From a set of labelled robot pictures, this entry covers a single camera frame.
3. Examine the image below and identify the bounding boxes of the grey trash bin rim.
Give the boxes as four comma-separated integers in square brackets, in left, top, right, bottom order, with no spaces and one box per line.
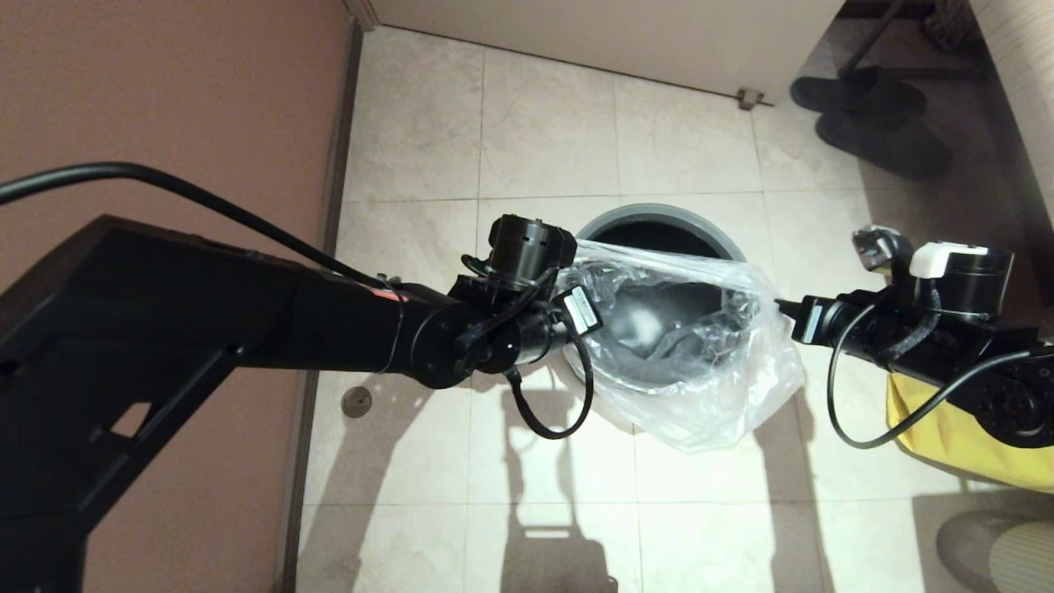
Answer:
[575,203,749,264]

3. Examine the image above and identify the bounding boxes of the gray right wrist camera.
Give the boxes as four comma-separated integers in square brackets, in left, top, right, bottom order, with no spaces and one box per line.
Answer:
[852,226,915,273]

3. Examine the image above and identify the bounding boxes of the white door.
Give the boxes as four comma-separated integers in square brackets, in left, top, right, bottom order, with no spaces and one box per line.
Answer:
[375,0,847,108]

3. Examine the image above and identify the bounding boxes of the grey round trash bin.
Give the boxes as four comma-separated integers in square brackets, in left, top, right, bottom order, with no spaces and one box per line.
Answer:
[572,203,749,396]

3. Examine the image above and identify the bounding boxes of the dark wall baseboard strip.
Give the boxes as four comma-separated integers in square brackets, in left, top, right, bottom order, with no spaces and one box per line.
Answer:
[274,25,368,593]

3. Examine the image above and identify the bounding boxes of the dark furniture leg pole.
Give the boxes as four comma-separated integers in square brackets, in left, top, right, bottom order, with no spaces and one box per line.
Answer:
[836,0,907,79]

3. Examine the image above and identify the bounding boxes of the smooth thin black cable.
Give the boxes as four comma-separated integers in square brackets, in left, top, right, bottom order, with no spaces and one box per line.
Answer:
[0,162,388,289]

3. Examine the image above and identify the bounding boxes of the black slipper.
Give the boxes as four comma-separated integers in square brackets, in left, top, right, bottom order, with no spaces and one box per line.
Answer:
[789,70,926,120]
[814,115,954,182]

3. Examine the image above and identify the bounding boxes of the beige ribbed round object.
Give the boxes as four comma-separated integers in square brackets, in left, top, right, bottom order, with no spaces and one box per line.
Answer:
[988,521,1054,593]

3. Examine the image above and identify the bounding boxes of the yellow bag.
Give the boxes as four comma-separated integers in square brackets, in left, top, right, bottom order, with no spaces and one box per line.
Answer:
[888,371,1054,493]

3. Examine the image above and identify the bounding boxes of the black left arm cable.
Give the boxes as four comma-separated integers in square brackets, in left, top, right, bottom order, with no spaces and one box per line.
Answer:
[502,329,595,441]

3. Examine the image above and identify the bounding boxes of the clear plastic trash bag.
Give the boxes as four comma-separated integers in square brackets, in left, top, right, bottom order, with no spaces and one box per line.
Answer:
[556,239,806,452]

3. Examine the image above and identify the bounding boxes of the gray fuzzy bundle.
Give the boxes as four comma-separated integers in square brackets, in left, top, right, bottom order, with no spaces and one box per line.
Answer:
[921,0,981,57]

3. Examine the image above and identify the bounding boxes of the beige striped upholstered furniture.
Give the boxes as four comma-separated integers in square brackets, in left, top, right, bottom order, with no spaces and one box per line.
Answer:
[968,0,1054,233]

